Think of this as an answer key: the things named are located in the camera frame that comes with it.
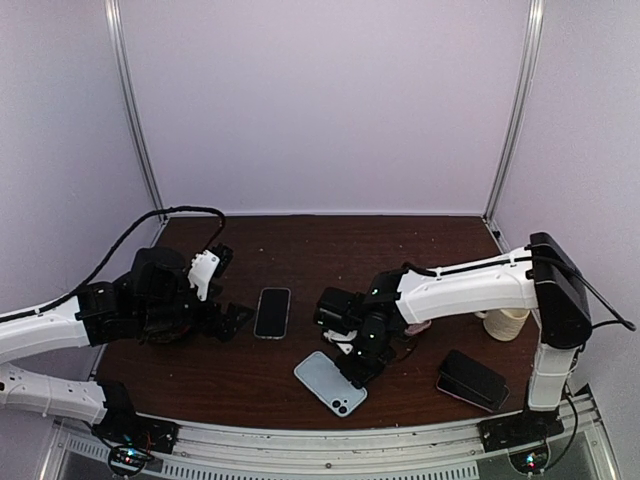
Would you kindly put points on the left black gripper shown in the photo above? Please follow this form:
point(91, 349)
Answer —
point(226, 327)

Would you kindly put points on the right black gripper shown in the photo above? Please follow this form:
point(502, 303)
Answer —
point(357, 376)

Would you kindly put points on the clear magsafe phone case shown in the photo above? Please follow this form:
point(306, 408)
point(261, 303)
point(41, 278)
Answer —
point(272, 313)

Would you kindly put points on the light blue phone case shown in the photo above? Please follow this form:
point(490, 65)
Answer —
point(318, 373)

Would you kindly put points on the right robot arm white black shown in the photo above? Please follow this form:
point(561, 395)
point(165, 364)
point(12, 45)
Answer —
point(538, 277)

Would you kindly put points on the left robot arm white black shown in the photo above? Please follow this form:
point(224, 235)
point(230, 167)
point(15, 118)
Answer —
point(162, 299)

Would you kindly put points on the pink phone case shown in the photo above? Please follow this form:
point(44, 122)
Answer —
point(415, 329)

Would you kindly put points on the red floral saucer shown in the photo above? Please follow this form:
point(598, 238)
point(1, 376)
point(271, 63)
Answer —
point(165, 334)

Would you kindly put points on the dark smartphone lower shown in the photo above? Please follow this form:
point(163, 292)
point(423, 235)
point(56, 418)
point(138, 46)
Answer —
point(466, 379)

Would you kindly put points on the cream ribbed mug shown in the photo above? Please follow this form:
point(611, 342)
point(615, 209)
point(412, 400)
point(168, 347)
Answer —
point(503, 324)

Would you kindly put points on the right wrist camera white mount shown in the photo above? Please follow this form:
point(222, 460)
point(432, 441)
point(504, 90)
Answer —
point(342, 341)

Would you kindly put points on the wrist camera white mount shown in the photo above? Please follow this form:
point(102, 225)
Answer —
point(342, 341)
point(207, 265)

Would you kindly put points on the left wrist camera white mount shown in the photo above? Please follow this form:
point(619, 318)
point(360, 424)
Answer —
point(207, 265)

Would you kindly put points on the front aluminium rail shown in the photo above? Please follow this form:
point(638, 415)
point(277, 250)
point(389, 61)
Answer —
point(452, 450)

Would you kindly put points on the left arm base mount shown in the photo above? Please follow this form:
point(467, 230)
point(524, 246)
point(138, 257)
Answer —
point(131, 439)

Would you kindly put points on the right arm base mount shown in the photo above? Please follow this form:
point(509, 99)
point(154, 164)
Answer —
point(525, 435)

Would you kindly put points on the left aluminium frame post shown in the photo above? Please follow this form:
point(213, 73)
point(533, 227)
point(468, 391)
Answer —
point(116, 32)

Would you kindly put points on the aluminium frame post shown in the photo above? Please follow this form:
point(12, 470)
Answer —
point(116, 32)
point(527, 68)

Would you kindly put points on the right aluminium frame post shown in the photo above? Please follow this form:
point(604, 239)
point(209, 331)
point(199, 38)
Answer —
point(527, 68)

